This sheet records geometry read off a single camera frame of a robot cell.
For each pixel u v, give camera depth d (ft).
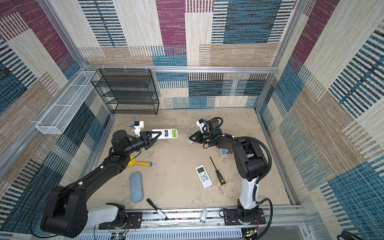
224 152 3.08
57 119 2.32
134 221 2.40
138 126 2.49
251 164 1.68
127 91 3.63
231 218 2.39
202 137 2.79
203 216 2.34
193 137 3.04
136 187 2.66
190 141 3.04
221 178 2.78
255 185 1.77
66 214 1.33
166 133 2.55
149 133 2.44
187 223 2.40
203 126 2.92
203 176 2.83
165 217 2.43
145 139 2.29
